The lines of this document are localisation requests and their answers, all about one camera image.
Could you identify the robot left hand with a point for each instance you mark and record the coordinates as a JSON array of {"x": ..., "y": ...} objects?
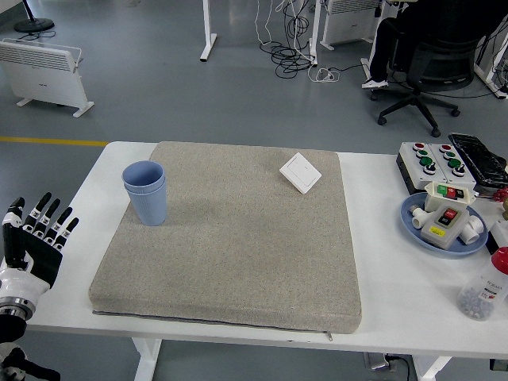
[{"x": 39, "y": 262}]

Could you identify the blue ribbed plastic cup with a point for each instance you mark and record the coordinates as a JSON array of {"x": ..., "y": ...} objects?
[
  {"x": 143, "y": 174},
  {"x": 148, "y": 210}
]

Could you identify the white panel heater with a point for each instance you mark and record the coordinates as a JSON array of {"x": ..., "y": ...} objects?
[
  {"x": 39, "y": 79},
  {"x": 349, "y": 24}
]

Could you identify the grey-brown cushion mat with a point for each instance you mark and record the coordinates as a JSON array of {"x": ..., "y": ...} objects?
[{"x": 258, "y": 258}]

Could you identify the black fan stand base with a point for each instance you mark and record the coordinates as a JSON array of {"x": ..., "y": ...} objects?
[{"x": 33, "y": 25}]

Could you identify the white desk leg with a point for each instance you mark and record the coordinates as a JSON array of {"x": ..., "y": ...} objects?
[
  {"x": 314, "y": 31},
  {"x": 207, "y": 31}
]

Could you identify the grey power strip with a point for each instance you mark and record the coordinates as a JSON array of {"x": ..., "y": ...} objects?
[{"x": 377, "y": 363}]

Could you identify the white table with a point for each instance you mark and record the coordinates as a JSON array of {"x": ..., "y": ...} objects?
[{"x": 397, "y": 297}]

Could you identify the blue round plate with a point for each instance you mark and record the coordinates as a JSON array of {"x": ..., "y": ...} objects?
[{"x": 409, "y": 235}]

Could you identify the white pipe fitting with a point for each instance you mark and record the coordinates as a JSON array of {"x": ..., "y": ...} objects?
[
  {"x": 418, "y": 220},
  {"x": 474, "y": 231}
]

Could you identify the white button control box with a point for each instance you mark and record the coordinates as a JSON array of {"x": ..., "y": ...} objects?
[
  {"x": 412, "y": 166},
  {"x": 466, "y": 178}
]

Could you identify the clear jar with red lid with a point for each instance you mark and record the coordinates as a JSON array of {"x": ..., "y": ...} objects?
[{"x": 480, "y": 293}]

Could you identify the black office chair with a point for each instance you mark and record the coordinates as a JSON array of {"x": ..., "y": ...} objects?
[{"x": 432, "y": 59}]

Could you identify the black plastic tray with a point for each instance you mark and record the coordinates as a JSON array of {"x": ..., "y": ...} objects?
[{"x": 476, "y": 155}]

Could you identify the white small box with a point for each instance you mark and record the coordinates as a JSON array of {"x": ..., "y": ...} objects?
[{"x": 501, "y": 230}]

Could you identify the brass fitting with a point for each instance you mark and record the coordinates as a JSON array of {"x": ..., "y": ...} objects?
[{"x": 505, "y": 214}]

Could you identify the white wall switch plate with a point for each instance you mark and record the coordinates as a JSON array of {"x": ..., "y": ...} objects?
[{"x": 300, "y": 173}]

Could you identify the cream red-green switch box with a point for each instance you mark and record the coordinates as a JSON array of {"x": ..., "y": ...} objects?
[{"x": 432, "y": 199}]

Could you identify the grey red-black switch box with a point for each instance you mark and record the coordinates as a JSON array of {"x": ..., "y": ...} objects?
[{"x": 446, "y": 238}]

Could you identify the white desk frame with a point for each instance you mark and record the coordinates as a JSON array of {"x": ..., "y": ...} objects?
[{"x": 486, "y": 71}]

